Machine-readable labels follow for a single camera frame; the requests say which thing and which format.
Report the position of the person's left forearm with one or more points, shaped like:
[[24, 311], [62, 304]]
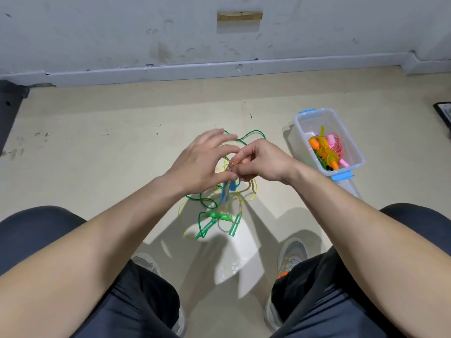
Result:
[[77, 264]]

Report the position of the clear plastic box lid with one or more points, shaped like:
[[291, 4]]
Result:
[[347, 186]]

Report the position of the person's right forearm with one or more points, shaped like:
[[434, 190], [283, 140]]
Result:
[[387, 250]]

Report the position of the clear storage box blue latches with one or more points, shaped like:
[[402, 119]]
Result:
[[321, 121]]

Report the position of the person's right hand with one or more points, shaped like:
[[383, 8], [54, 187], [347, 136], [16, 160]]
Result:
[[271, 162]]

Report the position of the small wooden wall block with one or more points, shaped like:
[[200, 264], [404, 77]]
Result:
[[239, 16]]

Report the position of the grey right shoe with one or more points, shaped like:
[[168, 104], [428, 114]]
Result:
[[290, 253]]

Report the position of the black metal rack frame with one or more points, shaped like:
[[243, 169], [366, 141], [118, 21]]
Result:
[[10, 109]]

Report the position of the person's left hand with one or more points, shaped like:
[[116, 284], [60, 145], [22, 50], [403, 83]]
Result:
[[201, 165]]

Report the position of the grey left shoe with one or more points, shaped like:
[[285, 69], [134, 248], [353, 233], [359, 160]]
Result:
[[144, 264]]

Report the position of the black shorts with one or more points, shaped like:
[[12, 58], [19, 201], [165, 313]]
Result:
[[28, 235]]

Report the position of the grey shoe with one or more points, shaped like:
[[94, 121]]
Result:
[[290, 253], [144, 264]]

